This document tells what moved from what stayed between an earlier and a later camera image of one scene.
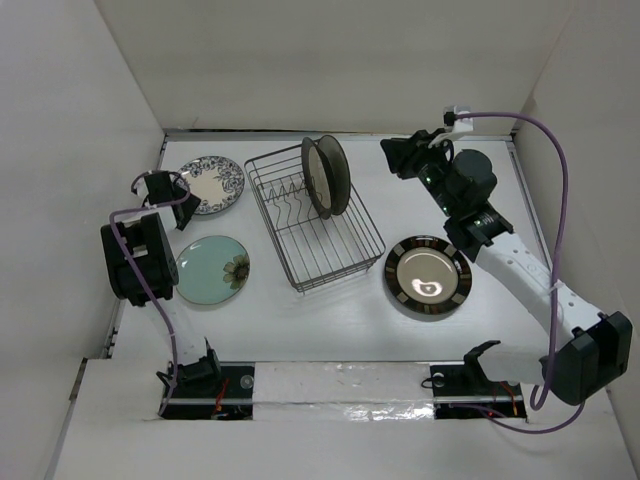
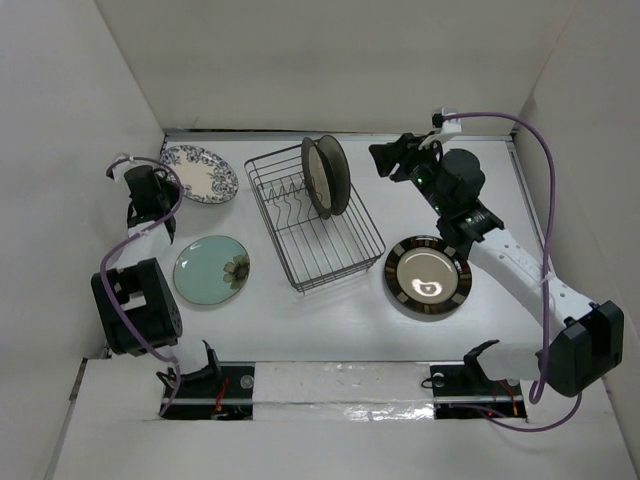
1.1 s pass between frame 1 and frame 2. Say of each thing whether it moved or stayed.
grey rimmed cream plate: stayed
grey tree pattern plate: stayed
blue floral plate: moved
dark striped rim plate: stayed
